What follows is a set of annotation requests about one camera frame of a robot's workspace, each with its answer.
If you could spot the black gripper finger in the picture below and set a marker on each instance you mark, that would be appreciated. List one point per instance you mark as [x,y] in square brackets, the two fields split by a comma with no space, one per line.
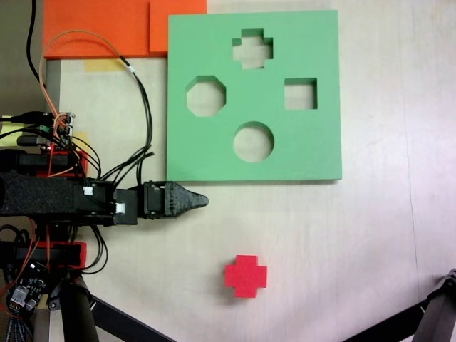
[183,200]

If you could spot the green shape sorter board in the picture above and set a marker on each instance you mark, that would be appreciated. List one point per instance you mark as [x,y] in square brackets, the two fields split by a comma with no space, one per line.
[256,103]

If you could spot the black tripod leg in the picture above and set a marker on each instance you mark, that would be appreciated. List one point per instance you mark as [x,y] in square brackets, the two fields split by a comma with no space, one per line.
[78,313]
[438,310]

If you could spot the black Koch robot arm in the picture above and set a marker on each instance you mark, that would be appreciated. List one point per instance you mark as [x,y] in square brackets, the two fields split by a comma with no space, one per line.
[35,194]

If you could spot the small black circuit board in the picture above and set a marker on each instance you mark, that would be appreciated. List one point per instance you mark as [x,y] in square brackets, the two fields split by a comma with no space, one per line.
[21,295]

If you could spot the large orange foam slab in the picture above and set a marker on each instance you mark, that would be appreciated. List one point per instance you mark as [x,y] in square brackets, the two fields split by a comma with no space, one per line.
[96,21]

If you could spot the yellow tape strip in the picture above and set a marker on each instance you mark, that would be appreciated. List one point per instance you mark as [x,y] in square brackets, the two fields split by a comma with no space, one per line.
[82,137]
[103,65]

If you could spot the red cross columnar block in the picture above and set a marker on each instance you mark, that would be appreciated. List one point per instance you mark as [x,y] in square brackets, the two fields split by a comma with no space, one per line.
[246,276]

